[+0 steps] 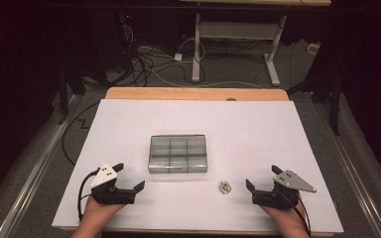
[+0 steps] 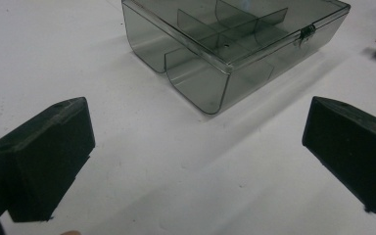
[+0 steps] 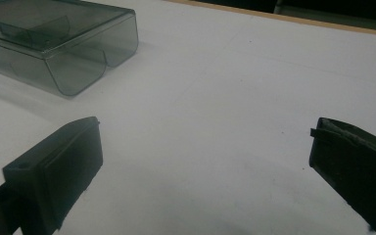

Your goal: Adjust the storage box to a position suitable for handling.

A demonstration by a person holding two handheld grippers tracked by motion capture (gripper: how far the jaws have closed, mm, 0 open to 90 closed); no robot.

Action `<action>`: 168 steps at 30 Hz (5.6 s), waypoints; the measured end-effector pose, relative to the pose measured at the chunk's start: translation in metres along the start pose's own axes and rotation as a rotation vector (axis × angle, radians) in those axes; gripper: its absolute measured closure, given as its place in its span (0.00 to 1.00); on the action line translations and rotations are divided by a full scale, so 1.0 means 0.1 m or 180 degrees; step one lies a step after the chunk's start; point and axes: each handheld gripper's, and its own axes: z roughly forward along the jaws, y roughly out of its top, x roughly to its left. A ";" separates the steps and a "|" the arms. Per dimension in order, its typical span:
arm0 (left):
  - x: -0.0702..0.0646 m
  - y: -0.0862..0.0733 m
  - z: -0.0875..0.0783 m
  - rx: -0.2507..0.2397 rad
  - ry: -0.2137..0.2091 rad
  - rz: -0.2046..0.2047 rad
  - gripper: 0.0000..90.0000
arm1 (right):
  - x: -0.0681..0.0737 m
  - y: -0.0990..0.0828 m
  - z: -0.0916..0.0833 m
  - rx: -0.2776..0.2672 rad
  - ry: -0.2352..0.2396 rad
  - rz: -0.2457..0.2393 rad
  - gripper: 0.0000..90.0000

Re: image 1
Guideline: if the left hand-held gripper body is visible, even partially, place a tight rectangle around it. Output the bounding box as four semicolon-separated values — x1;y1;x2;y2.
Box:
89;163;137;205

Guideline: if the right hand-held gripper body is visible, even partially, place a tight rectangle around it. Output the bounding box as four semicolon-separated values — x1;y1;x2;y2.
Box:
251;169;318;211

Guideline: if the small metallic trinket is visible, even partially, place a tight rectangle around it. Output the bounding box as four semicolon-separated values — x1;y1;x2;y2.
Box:
218;180;232;195

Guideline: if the clear plastic compartment box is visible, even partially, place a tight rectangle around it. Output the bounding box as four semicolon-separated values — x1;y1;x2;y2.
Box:
147;133;209;175

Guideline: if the person's right hand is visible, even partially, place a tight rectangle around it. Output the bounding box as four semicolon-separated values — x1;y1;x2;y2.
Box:
259;195;307;227

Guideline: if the person's left hand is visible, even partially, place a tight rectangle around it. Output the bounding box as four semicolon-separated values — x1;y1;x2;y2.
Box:
83;195;127;222

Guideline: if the white table cover sheet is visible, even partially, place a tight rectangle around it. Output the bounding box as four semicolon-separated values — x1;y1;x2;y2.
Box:
51;98;345;234

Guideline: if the black metal stand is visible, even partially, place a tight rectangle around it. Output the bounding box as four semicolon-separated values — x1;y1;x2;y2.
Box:
287;70;343;137
57;63;87;126

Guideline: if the white power strip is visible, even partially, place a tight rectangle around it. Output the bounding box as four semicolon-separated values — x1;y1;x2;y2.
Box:
306;43;321;56

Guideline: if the white metal-legged desk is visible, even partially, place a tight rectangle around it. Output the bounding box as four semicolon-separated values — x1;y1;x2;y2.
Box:
178;0;332;87

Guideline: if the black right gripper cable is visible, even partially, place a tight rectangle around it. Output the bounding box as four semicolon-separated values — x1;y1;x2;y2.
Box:
276;189;313;238

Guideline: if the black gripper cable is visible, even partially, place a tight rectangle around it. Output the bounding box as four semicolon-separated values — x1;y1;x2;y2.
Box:
276;189;313;238
76;168;101;222

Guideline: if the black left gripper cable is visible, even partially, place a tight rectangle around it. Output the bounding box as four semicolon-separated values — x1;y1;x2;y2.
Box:
76;168;101;222

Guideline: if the long black floor cable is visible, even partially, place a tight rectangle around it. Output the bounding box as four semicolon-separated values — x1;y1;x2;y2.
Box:
61;101;101;167

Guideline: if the metal floor rail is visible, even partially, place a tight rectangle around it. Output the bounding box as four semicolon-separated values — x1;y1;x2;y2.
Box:
316;100;381;238
0;94;82;238

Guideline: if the long white floor cable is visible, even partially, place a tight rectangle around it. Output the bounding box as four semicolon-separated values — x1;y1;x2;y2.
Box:
150;68;266;90

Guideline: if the tangle of floor cables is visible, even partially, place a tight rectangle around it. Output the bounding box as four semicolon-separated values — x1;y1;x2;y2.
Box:
120;24;207;87

